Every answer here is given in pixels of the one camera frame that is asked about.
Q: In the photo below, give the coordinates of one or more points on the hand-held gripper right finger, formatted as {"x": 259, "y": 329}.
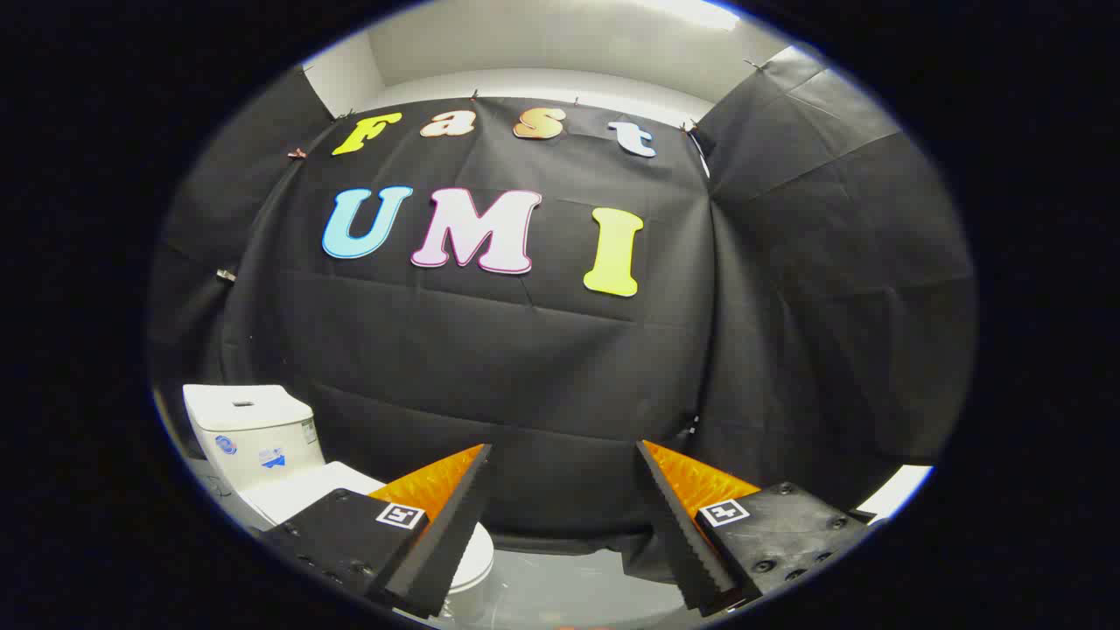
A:
{"x": 678, "y": 534}

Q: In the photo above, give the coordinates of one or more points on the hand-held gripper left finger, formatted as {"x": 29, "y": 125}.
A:
{"x": 442, "y": 534}

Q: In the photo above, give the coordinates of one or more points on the white ceramic toilet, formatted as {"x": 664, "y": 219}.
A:
{"x": 254, "y": 429}

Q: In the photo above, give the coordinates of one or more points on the black backdrop cloth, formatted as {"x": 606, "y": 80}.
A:
{"x": 525, "y": 367}

